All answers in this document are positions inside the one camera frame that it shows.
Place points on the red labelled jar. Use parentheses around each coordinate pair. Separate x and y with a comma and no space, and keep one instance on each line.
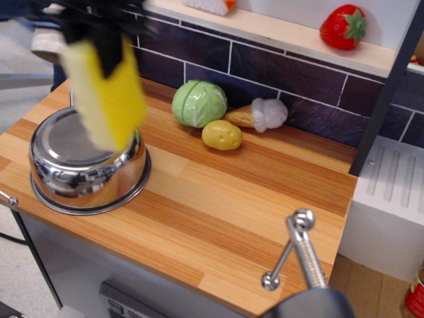
(413,300)

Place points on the yellow sponge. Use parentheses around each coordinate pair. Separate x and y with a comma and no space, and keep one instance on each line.
(111,108)

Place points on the wooden shelf board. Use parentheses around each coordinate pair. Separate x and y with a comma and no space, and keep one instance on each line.
(298,39)

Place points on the red toy strawberry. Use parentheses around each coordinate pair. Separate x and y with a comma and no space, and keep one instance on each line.
(344,28)

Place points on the stainless steel pot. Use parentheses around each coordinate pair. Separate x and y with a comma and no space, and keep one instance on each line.
(69,175)

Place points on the green toy cabbage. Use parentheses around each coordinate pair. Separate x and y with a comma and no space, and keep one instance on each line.
(196,103)

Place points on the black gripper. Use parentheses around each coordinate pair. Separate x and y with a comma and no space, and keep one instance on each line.
(103,21)

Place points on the grey oven control panel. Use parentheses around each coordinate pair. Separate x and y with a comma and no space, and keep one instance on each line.
(118,304)

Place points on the white drainer sink unit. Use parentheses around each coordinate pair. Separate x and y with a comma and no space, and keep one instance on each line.
(384,227)

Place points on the white sneaker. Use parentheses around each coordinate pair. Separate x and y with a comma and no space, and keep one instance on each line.
(47,40)

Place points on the toy ice cream cone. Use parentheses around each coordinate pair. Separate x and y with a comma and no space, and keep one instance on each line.
(261,114)

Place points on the metal clamp screw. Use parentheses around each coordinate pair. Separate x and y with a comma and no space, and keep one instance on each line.
(299,224)

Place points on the white orange toy on shelf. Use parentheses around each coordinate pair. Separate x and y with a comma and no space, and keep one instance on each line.
(218,7)

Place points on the small metal knob rod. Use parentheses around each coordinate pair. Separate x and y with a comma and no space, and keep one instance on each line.
(12,201)

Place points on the yellow toy potato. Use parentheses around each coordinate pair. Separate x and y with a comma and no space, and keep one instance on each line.
(222,135)

